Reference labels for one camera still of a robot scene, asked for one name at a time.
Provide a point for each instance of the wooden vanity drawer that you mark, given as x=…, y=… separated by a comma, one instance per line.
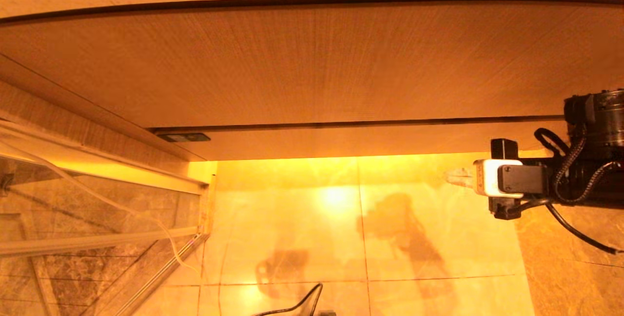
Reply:
x=341, y=139

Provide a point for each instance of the glass shower screen pale frame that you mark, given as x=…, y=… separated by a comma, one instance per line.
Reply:
x=97, y=241

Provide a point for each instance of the wooden vanity side panel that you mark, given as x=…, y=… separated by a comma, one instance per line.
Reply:
x=58, y=111

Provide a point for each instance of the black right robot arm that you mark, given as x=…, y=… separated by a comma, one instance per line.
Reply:
x=604, y=121

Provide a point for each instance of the wooden upper vanity front panel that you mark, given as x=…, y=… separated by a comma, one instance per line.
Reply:
x=312, y=62

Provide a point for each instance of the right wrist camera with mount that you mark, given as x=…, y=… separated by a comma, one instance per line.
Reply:
x=507, y=179

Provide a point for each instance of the small black sensor switch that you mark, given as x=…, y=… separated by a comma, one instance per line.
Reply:
x=187, y=137

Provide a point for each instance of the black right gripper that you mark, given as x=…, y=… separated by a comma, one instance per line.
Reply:
x=504, y=149

